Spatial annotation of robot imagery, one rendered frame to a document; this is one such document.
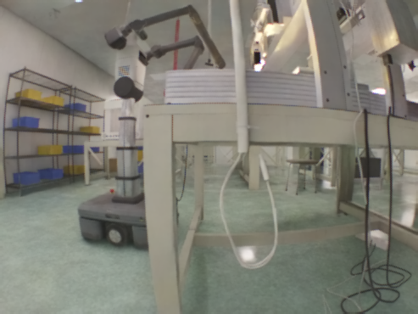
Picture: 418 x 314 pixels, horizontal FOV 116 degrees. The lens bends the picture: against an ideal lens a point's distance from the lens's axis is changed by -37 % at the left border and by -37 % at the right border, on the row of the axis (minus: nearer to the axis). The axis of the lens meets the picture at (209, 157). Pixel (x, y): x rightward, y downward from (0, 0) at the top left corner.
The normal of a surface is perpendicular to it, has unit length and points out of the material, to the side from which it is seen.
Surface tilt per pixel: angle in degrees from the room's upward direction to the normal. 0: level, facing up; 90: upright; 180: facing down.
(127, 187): 90
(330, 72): 90
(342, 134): 90
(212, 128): 90
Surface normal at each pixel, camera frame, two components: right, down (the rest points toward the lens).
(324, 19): -0.04, 0.05
